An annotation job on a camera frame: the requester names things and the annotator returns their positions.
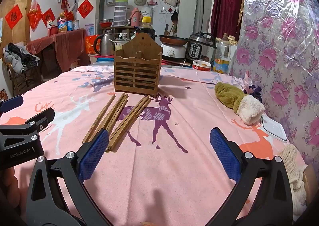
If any white electric cooker base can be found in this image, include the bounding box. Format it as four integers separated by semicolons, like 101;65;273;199
161;43;187;62

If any wooden chopstick holder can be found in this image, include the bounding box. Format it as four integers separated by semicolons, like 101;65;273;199
114;32;163;98

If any wooden side table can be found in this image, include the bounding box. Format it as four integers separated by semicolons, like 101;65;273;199
110;25;135;39

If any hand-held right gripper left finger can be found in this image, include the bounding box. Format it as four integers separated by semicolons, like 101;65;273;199
26;129;109;226

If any steel electric kettle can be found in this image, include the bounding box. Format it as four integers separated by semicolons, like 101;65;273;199
93;33;115;57

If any white refrigerator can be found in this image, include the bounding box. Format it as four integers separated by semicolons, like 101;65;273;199
77;0;106;37

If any wooden chair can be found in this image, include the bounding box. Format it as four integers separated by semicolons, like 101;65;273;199
2;59;41;89

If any red and white bowl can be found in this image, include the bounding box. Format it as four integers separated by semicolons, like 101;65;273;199
192;60;212;71

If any red cloth covered table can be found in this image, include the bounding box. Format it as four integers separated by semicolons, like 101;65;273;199
26;29;88;72

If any small red diamond paper decoration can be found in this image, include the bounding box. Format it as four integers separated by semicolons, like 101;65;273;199
41;8;56;27

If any bunch of wooden chopsticks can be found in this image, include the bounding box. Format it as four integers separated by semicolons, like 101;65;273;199
82;92;152;153

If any green and white plush toy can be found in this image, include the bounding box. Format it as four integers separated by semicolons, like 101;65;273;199
214;82;265;126

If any clear plastic oil bottle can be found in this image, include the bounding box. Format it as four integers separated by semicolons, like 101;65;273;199
213;33;231;75

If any pink thermos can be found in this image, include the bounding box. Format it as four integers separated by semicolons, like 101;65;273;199
130;7;140;27

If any brown wooden door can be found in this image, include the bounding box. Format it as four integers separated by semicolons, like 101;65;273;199
0;0;34;49

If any brown frying pan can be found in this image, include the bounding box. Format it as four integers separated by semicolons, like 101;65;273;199
158;35;188;45

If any floral foil wall covering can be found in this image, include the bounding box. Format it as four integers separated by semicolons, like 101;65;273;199
228;0;319;167

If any pale yellow pot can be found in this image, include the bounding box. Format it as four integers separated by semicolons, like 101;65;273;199
113;39;131;53

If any pink deer print bedsheet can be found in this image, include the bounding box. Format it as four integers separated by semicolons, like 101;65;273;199
0;65;308;226

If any dark sauce bottle yellow cap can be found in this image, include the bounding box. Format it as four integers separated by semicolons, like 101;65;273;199
136;16;158;43

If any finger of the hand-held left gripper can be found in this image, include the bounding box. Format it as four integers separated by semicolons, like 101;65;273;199
0;108;55;145
0;95;24;114

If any silver black pressure cooker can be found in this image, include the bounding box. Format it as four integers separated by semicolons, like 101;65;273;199
186;32;217;63

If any white plastic lid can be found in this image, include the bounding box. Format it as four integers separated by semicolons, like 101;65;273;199
260;114;287;143

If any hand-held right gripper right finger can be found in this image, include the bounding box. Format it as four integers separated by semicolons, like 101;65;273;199
210;127;294;226

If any red gift box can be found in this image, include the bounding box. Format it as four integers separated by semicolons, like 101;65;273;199
85;35;99;54

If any cream knitted cloth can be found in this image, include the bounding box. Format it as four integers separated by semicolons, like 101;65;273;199
278;144;308;221

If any yellow cooking oil bottle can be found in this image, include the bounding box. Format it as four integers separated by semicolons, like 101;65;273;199
57;12;68;34

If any red plastic bag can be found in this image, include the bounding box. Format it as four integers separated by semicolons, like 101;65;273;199
27;0;42;29

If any stacked grey container green lid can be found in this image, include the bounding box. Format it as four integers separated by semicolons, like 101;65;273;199
113;0;129;27

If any pile of dark clothes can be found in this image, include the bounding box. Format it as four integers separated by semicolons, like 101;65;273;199
4;43;41;74

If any dark purple patterned cloth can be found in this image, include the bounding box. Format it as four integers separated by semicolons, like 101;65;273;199
243;84;263;98

